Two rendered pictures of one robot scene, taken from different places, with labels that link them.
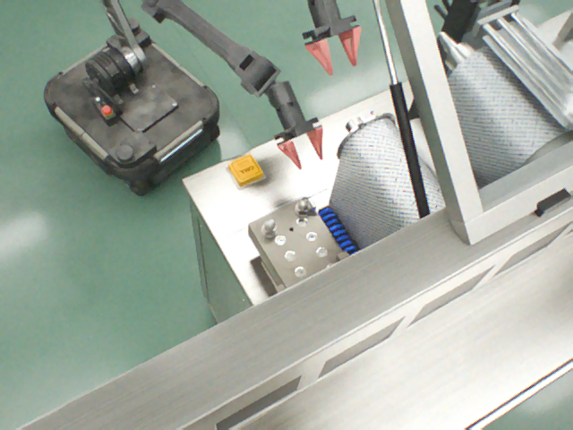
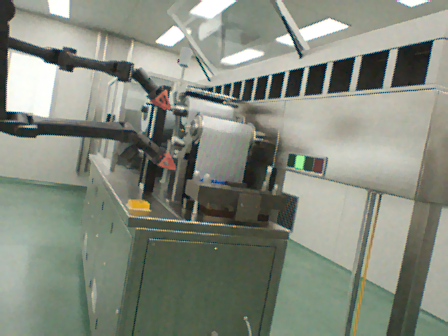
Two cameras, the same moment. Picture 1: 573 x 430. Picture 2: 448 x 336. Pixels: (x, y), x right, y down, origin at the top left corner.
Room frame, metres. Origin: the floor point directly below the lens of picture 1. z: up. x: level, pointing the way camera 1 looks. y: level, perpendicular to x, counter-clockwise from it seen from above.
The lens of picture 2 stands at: (0.23, 1.46, 1.19)
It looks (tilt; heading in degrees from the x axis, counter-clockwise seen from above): 3 degrees down; 284
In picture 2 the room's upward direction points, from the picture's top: 10 degrees clockwise
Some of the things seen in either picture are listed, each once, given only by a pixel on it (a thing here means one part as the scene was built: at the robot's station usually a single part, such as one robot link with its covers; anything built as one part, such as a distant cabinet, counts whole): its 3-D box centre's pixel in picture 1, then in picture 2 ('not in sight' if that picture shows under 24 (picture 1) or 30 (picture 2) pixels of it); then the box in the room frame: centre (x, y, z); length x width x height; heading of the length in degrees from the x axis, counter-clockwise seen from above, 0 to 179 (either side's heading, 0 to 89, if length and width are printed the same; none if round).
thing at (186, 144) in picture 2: not in sight; (178, 169); (0.83, -0.15, 1.05); 0.06 x 0.05 x 0.31; 37
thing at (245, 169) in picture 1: (245, 169); (138, 204); (0.86, 0.12, 0.91); 0.07 x 0.07 x 0.02; 37
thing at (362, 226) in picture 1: (361, 227); (220, 166); (0.64, -0.17, 1.10); 0.23 x 0.01 x 0.18; 37
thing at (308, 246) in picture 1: (320, 283); (236, 195); (0.54, -0.10, 1.00); 0.40 x 0.16 x 0.06; 37
